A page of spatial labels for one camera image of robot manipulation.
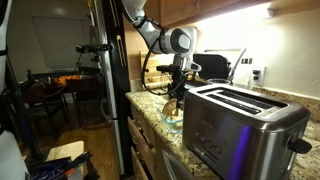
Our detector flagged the brown bread slice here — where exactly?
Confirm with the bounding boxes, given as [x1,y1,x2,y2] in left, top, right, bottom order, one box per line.
[161,98,181,119]

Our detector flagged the wooden cutting board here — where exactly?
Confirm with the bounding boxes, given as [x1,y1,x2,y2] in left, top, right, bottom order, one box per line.
[138,49,196,91]

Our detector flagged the blue and black tools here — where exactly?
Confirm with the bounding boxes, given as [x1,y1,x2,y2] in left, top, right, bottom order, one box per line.
[27,150,100,180]

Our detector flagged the light wooden stool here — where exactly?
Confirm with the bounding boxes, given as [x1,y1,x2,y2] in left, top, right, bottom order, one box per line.
[45,140,86,180]

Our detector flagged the wooden upper cabinet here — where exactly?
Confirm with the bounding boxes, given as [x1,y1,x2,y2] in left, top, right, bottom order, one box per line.
[143,0,320,28]

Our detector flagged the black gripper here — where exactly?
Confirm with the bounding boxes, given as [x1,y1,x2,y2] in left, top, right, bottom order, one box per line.
[167,69,189,102]

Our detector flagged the white wall outlet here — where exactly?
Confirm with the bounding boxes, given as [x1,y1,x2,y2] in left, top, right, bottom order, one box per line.
[251,65,267,87]

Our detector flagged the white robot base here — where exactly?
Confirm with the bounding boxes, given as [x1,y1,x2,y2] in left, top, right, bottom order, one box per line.
[0,129,30,180]

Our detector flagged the stainless steel toaster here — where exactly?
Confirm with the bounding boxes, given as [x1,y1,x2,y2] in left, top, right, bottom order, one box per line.
[182,83,313,180]

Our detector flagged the stainless dishwasher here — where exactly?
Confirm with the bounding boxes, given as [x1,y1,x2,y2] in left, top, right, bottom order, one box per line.
[161,149,199,180]

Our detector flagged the under-cabinet light strip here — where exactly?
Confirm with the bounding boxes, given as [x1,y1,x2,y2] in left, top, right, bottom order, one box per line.
[193,1,278,25]

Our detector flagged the clear drinking glass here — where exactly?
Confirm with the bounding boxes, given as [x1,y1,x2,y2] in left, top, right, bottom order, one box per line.
[206,77,232,86]

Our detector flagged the dark dining table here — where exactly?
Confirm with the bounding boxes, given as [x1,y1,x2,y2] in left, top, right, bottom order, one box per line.
[25,69,103,101]

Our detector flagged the stainless steel fridge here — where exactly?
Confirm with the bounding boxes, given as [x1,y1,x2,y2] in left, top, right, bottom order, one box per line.
[94,0,135,178]

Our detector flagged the black stereo camera on tripod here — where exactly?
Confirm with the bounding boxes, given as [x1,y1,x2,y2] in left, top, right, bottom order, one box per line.
[75,43,113,75]

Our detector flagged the wooden drawer cabinet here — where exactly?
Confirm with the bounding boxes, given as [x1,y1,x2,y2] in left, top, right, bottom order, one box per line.
[127,104,162,180]

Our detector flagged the white closed door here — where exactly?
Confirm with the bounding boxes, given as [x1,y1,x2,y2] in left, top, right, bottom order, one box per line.
[31,14,92,72]

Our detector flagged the dark wooden chair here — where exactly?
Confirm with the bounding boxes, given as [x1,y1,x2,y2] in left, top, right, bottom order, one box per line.
[20,82,72,135]

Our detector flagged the black panini grill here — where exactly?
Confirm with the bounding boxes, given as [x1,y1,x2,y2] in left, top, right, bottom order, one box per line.
[184,48,248,96]

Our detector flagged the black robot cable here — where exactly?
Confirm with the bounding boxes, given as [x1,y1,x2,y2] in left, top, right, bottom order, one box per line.
[141,17,176,97]

